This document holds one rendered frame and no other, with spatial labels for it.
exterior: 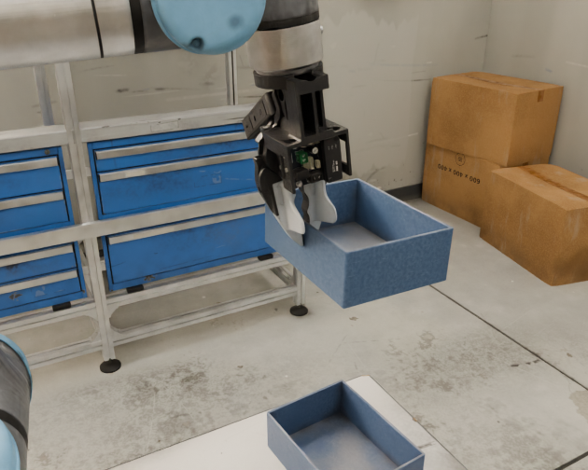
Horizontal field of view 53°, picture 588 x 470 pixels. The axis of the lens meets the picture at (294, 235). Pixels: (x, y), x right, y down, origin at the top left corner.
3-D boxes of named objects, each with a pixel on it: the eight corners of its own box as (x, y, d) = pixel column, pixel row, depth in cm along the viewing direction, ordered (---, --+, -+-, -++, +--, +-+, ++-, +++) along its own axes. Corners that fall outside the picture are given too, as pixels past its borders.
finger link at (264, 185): (265, 219, 66) (255, 145, 62) (259, 214, 68) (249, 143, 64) (301, 208, 68) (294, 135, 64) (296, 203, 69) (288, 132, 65)
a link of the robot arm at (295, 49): (231, 26, 59) (303, 11, 62) (240, 72, 61) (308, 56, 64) (261, 34, 53) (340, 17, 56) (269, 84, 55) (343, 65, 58)
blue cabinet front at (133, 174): (109, 290, 215) (86, 142, 192) (283, 249, 247) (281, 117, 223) (110, 294, 213) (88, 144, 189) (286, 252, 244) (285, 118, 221)
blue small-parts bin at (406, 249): (264, 241, 81) (264, 193, 78) (355, 222, 87) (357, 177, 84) (343, 310, 65) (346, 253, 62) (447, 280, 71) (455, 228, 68)
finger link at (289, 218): (298, 269, 66) (289, 193, 61) (275, 247, 70) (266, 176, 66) (322, 260, 67) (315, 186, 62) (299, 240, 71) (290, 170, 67)
